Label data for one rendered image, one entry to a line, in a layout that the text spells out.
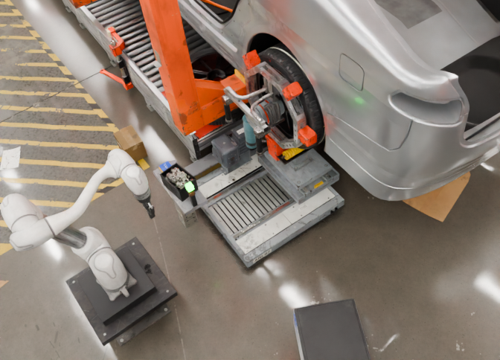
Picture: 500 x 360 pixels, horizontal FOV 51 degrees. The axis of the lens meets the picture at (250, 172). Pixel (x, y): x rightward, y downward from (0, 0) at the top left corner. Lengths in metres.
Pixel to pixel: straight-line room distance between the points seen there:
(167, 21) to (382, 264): 2.02
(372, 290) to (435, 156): 1.22
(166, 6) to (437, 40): 1.70
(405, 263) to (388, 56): 1.68
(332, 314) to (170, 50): 1.75
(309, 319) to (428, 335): 0.79
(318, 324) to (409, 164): 1.02
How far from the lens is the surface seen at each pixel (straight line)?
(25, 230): 2.66
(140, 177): 2.69
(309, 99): 2.99
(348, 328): 3.03
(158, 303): 3.22
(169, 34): 3.10
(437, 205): 3.92
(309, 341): 2.99
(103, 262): 3.05
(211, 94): 3.55
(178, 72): 3.27
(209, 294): 3.52
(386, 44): 2.39
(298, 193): 3.70
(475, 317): 3.57
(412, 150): 2.55
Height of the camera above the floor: 3.14
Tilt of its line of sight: 51 degrees down
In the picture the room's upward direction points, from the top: 8 degrees counter-clockwise
